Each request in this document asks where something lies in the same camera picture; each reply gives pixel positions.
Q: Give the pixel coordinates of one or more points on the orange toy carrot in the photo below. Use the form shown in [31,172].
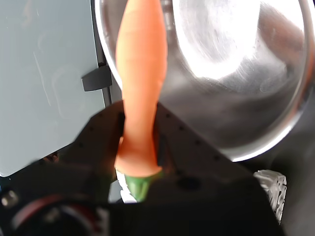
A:
[140,86]

